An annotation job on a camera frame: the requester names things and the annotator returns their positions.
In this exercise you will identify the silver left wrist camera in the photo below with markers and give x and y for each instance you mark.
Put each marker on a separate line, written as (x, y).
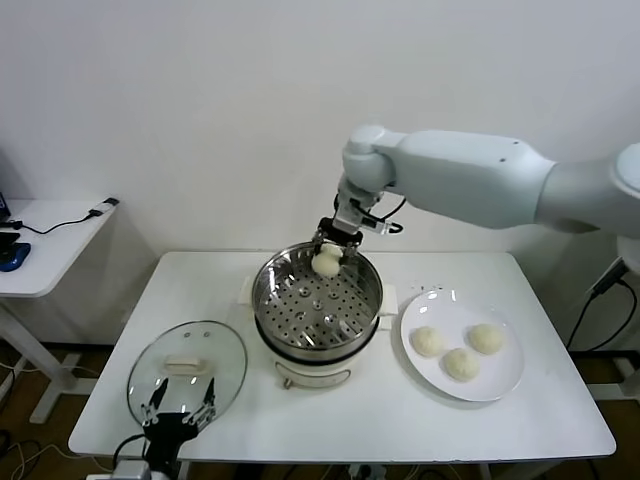
(131, 471)

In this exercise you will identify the perforated steel steamer basket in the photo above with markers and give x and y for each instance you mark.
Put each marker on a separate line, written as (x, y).
(320, 312)

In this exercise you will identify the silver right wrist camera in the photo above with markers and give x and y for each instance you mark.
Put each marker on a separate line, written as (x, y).
(375, 223)

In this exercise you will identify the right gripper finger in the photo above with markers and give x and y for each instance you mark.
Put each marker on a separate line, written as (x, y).
(318, 244)
(352, 251)

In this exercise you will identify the white round plate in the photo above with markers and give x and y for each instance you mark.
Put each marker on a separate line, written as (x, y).
(480, 387)

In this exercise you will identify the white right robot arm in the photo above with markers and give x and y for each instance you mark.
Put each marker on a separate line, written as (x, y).
(450, 170)

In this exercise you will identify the blue desk gadget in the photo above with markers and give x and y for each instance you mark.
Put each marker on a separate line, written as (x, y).
(14, 256)

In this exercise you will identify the dark laptop screen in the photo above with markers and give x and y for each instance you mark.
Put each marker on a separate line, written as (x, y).
(4, 190)

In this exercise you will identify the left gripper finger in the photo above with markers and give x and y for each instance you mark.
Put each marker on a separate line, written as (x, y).
(152, 405)
(205, 405)

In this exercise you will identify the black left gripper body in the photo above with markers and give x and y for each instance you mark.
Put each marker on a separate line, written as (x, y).
(167, 435)

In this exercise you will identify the white side desk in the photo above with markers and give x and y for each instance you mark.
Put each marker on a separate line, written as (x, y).
(55, 250)

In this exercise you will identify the white steamed baozi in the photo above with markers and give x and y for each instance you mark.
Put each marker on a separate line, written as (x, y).
(487, 339)
(427, 342)
(459, 365)
(326, 264)

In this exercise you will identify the round glass pot lid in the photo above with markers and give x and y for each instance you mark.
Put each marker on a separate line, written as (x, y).
(225, 350)

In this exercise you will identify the white electric cooker pot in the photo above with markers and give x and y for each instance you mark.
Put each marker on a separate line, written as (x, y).
(320, 372)

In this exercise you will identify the small black desk device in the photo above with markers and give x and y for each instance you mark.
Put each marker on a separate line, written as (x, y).
(7, 241)

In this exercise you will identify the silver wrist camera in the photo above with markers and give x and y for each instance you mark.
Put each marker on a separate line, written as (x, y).
(131, 471)
(375, 223)

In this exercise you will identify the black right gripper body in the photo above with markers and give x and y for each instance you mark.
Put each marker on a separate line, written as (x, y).
(339, 230)

